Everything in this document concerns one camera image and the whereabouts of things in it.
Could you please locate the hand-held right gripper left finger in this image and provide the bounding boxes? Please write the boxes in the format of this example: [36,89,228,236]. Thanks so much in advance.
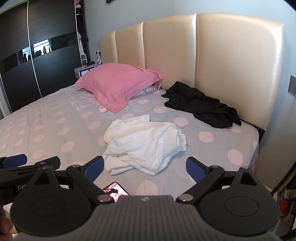
[31,156,115,205]

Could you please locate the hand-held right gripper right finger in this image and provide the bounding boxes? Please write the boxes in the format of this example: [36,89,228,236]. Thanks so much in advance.
[176,157,260,205]

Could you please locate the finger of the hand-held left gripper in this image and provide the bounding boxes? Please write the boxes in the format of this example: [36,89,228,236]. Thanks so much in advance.
[0,156,61,178]
[0,154,28,169]

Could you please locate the white crinkled garment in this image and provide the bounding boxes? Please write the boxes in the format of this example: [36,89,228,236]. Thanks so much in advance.
[102,114,187,176]

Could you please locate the hanging dark clothes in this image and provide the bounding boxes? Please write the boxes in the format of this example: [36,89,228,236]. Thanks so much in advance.
[76,14,89,44]

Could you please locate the person's left hand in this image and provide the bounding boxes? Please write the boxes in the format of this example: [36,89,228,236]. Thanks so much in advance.
[0,206,15,235]

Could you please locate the smartphone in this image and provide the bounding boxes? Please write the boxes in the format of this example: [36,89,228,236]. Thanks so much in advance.
[102,182,130,204]

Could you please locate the bed with polka dot sheet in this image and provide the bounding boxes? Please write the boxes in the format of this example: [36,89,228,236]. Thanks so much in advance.
[0,80,260,204]

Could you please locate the black garment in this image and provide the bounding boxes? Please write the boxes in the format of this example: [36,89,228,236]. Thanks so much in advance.
[161,81,242,128]

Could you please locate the pink pillow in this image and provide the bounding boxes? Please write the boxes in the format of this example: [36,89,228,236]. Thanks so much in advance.
[73,63,163,113]

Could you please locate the white nightstand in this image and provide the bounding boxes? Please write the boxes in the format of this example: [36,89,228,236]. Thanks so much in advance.
[74,66,97,80]

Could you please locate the red container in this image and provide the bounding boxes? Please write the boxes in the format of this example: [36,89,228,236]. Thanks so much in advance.
[279,199,289,217]

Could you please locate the beige padded headboard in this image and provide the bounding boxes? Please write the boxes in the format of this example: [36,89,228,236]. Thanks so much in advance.
[99,13,285,132]

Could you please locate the dark sliding wardrobe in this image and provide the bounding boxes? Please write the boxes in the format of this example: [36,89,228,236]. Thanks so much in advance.
[0,0,85,114]

